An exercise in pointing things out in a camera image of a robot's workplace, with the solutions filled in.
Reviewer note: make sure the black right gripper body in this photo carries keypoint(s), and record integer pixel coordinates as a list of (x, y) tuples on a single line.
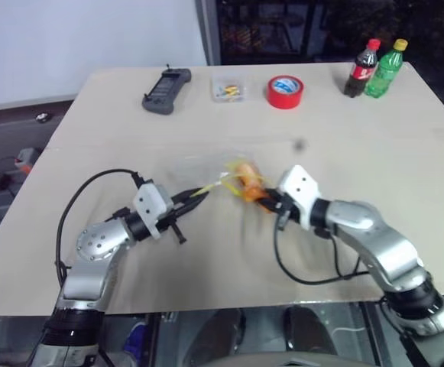
[(282, 208)]

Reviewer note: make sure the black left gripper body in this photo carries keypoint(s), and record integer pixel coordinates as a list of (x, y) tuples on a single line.
[(174, 214)]

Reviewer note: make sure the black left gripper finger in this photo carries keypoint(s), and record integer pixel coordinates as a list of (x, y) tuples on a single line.
[(193, 205), (191, 195)]

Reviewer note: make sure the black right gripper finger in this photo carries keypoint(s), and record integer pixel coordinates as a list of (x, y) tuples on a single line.
[(267, 207), (272, 193)]

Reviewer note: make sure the orange toy hot dog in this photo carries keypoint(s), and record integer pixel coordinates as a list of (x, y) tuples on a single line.
[(250, 183)]

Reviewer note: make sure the clear plastic bag yellow strip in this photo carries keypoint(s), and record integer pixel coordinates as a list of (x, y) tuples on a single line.
[(198, 168)]

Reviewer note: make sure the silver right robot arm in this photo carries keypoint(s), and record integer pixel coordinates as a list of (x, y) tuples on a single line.
[(378, 244)]

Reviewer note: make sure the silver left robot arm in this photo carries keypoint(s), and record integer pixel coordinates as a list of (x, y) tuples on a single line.
[(91, 244)]

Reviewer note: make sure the red tape roll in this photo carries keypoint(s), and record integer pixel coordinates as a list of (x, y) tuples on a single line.
[(273, 97)]

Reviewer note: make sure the clear plastic box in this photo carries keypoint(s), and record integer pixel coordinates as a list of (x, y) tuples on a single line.
[(231, 97)]

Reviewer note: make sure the dark grey handheld controller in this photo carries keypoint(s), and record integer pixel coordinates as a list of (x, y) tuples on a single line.
[(166, 91)]

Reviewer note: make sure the blue object under table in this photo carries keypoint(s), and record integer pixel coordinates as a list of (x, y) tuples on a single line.
[(133, 340)]

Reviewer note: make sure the cola bottle red cap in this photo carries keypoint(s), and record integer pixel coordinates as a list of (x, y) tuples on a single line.
[(359, 76)]

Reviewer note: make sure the green bottle yellow cap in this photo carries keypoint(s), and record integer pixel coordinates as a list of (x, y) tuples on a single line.
[(382, 80)]

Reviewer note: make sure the grey orange floor device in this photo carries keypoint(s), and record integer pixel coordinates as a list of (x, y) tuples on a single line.
[(26, 156)]

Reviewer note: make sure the small white black round object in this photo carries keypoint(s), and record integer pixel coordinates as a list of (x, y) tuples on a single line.
[(43, 116)]

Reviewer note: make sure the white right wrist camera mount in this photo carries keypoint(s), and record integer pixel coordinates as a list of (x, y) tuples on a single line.
[(298, 187)]

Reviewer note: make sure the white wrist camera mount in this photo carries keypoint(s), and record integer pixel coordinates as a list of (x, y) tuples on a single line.
[(298, 187), (149, 202)]

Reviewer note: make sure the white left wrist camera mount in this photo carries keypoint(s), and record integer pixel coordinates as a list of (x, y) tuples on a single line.
[(149, 202)]

